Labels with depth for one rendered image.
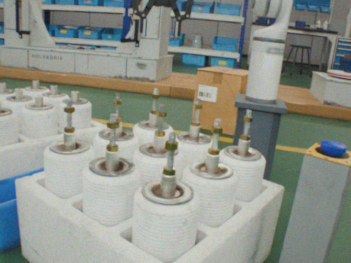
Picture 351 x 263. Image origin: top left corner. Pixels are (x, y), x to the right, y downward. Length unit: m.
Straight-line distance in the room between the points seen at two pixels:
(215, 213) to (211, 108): 1.16
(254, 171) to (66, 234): 0.35
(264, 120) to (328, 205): 0.45
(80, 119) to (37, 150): 0.17
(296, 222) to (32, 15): 2.92
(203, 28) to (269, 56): 7.95
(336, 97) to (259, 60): 1.65
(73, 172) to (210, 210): 0.25
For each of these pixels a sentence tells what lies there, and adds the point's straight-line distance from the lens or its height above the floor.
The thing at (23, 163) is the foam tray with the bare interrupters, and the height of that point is 0.13.
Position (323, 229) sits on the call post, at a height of 0.20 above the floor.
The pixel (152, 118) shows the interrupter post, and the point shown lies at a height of 0.27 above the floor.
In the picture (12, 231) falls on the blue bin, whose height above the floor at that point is 0.05.
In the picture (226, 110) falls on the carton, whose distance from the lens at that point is 1.65.
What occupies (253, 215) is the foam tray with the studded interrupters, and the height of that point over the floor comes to 0.18.
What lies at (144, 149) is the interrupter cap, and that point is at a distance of 0.62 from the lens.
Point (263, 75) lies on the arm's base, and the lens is 0.95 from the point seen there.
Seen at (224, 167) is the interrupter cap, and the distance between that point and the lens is 0.58.
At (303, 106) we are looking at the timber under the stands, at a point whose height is 0.06.
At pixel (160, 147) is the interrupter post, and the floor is 0.26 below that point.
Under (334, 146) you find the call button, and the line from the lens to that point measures 0.54.
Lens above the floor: 0.47
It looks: 17 degrees down
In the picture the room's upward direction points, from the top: 5 degrees clockwise
